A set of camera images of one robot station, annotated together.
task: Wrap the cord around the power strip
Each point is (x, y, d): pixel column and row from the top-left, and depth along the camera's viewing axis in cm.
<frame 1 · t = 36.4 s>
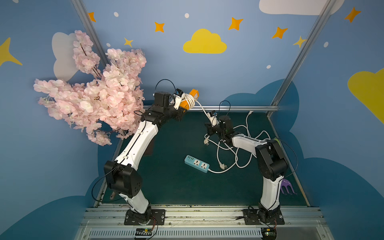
left hand: (182, 106, 80), fingers open
right hand: (207, 122, 97), fingers closed
teal power strip: (197, 163, 93), point 3 cm above the table

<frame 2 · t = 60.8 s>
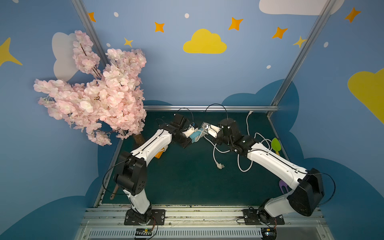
left hand: (187, 138, 89), fingers open
right hand: (216, 125, 81), fingers closed
teal power strip: (196, 135, 88), point 18 cm above the table

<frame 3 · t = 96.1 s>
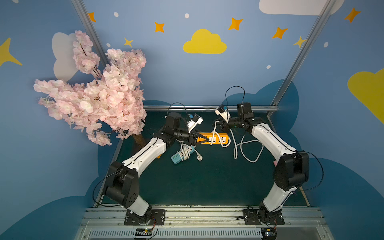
left hand: (208, 136, 74), fingers open
right hand: (217, 121, 85), fingers open
teal power strip: (176, 158, 92), point 5 cm above the table
orange power strip far: (215, 138, 72), point 30 cm above the table

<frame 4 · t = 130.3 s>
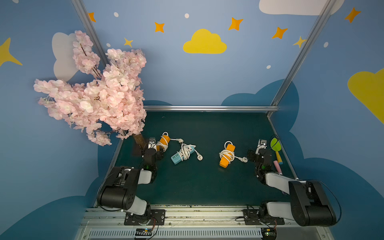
left hand: (152, 145, 93), fingers open
right hand: (260, 147, 92), fingers open
orange power strip far: (223, 162, 92), point 4 cm above the table
green toy shovel: (275, 144, 104), on the table
the other named things where they were.

